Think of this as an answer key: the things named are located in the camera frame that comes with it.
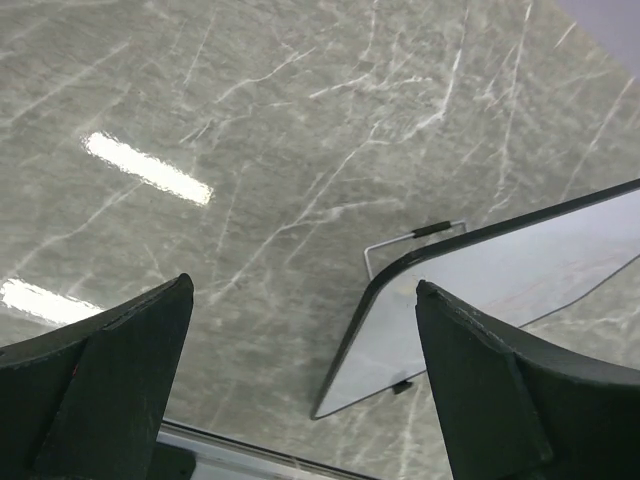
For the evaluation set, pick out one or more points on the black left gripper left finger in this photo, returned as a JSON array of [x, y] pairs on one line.
[[86, 401]]

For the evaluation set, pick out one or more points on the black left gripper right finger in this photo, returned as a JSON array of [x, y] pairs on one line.
[[514, 406]]

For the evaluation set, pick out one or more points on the black framed whiteboard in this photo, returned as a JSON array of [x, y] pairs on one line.
[[519, 271]]

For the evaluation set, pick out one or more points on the aluminium table edge rail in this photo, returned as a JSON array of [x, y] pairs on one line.
[[235, 450]]

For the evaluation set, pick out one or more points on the metal wire whiteboard stand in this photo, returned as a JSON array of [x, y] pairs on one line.
[[413, 234]]

